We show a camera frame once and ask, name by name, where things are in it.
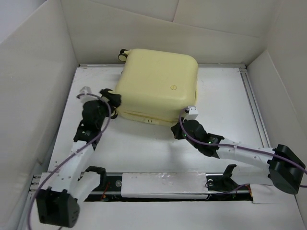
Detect yellow hard-shell suitcase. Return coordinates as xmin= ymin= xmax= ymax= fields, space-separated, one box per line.
xmin=114 ymin=48 xmax=199 ymax=126

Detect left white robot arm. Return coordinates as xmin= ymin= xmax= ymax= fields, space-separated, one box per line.
xmin=35 ymin=87 xmax=121 ymax=228

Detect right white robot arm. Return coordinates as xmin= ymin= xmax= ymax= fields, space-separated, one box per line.
xmin=171 ymin=119 xmax=307 ymax=195

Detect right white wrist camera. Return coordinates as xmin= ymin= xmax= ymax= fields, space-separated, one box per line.
xmin=184 ymin=106 xmax=199 ymax=120

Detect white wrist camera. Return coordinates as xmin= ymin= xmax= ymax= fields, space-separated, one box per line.
xmin=184 ymin=106 xmax=199 ymax=120
xmin=76 ymin=86 xmax=94 ymax=101

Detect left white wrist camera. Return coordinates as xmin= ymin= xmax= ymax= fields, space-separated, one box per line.
xmin=76 ymin=86 xmax=94 ymax=101

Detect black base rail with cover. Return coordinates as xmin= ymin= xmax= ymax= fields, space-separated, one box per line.
xmin=86 ymin=172 xmax=252 ymax=202

